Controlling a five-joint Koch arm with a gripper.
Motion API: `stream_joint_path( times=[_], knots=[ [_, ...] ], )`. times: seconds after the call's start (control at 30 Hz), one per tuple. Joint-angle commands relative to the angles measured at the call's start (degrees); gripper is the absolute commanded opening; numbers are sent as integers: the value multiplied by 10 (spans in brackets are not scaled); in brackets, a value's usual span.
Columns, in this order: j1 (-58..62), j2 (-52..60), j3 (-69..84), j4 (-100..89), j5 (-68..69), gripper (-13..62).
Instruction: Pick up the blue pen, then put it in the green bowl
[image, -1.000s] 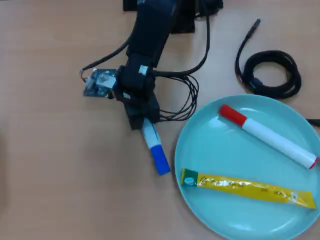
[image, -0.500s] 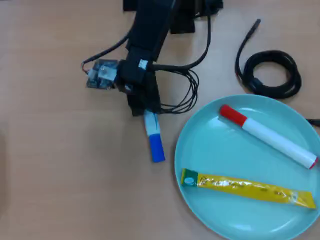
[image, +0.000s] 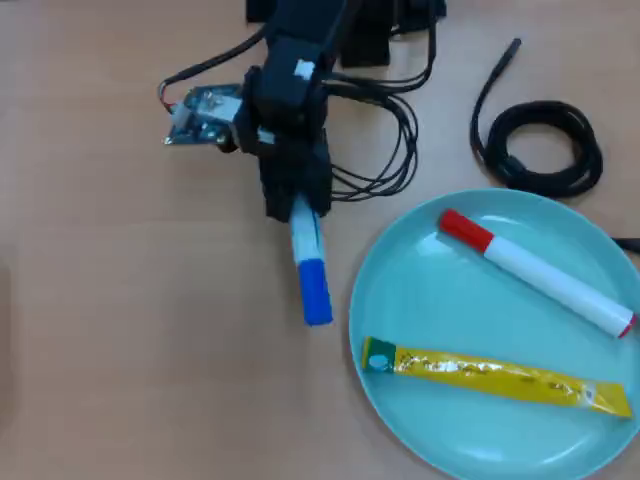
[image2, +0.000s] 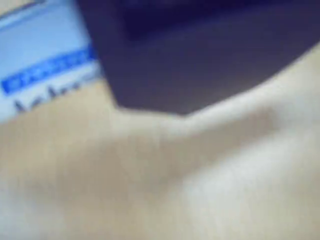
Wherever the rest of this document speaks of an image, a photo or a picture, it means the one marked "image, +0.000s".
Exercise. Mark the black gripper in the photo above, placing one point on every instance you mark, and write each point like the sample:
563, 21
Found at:
285, 125

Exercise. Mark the blue capped white marker pen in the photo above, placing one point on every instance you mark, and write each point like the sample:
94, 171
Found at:
312, 280

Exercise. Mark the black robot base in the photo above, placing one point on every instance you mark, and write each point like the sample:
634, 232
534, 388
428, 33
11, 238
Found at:
400, 10

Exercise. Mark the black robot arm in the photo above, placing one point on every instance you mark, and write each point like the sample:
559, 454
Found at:
300, 22

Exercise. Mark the red capped white marker pen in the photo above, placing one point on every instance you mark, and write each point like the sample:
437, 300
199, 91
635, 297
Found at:
550, 272

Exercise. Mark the light green round bowl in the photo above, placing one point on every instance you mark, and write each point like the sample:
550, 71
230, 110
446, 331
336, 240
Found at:
450, 440

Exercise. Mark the black rectangular block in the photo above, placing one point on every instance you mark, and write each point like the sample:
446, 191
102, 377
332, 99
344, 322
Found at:
365, 50

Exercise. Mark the yellow stick sachet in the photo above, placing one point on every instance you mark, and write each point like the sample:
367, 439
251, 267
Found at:
500, 375

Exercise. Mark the green camera circuit board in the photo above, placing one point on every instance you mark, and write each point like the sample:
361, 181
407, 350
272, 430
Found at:
200, 115

